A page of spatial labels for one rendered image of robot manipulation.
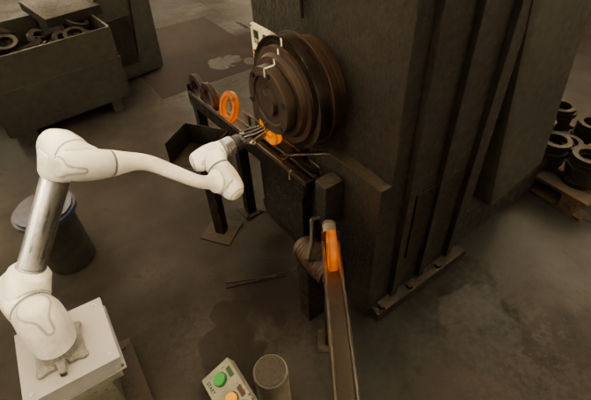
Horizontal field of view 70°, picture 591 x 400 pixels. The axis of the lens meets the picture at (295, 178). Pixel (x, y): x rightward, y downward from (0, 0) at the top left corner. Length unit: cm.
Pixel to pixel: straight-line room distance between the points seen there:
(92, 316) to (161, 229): 98
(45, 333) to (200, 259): 107
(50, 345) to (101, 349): 19
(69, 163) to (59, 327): 60
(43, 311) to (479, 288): 203
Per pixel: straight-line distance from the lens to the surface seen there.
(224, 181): 177
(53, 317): 176
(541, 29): 195
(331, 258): 155
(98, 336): 194
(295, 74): 157
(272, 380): 158
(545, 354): 244
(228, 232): 268
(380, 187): 164
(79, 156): 156
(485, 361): 231
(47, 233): 181
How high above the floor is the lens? 196
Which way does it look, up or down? 41 degrees down
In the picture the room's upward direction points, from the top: 3 degrees counter-clockwise
